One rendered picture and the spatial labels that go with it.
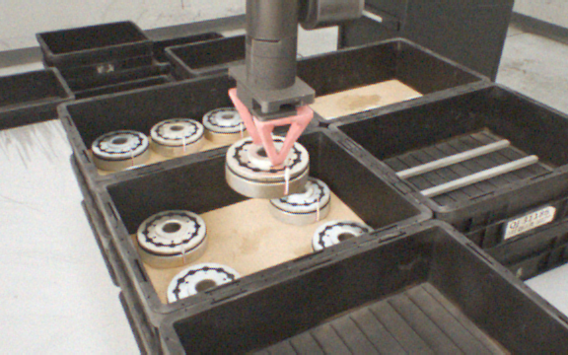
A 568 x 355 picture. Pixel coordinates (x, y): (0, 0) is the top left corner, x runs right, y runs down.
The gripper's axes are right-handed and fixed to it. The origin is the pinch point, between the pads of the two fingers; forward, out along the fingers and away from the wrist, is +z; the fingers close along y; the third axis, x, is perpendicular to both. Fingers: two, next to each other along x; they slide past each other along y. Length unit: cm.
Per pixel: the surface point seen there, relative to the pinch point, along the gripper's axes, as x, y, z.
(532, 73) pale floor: -262, 172, 102
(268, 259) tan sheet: -2.2, 3.4, 21.8
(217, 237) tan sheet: 2.8, 11.8, 22.1
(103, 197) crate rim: 18.2, 15.8, 12.6
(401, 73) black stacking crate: -59, 48, 19
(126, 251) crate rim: 18.1, 2.6, 12.3
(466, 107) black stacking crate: -53, 21, 14
